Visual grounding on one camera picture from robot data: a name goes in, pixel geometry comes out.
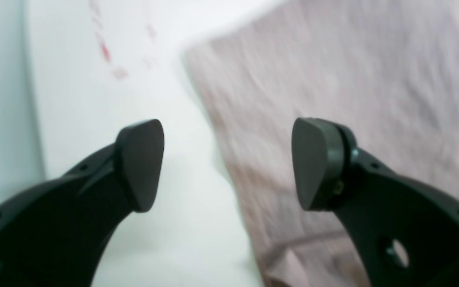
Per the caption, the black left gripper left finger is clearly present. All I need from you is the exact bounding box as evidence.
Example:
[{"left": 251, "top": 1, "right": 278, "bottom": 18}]
[{"left": 0, "top": 119, "right": 165, "bottom": 287}]

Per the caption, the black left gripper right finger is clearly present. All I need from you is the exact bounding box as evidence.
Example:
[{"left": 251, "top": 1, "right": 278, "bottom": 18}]
[{"left": 292, "top": 118, "right": 459, "bottom": 287}]

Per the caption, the mauve T-shirt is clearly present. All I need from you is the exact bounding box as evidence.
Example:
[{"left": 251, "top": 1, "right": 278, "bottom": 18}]
[{"left": 185, "top": 0, "right": 459, "bottom": 287}]

